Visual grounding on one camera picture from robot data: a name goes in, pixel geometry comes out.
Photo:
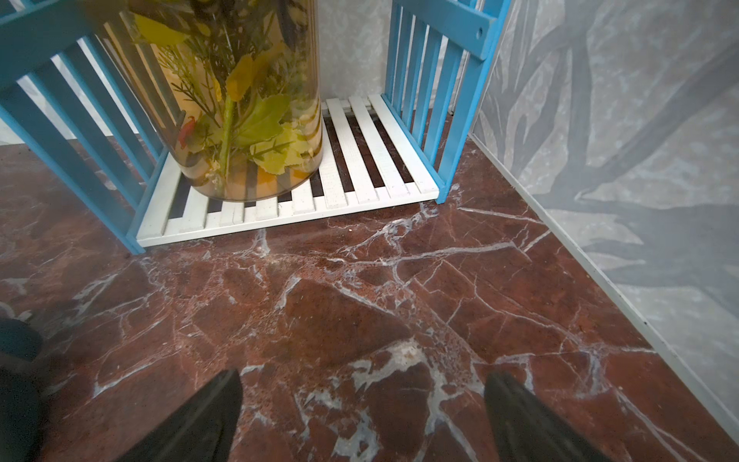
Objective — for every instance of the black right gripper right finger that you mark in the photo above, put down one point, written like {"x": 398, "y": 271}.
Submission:
{"x": 525, "y": 429}

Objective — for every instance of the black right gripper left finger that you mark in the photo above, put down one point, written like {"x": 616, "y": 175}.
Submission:
{"x": 202, "y": 429}

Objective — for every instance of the teal alarm clock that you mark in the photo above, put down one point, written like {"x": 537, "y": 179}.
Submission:
{"x": 21, "y": 409}

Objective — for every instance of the glass vase with plants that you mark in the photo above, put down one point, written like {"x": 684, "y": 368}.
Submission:
{"x": 240, "y": 80}

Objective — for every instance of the blue white slatted wooden shelf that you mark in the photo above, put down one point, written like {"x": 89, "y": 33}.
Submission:
{"x": 65, "y": 96}

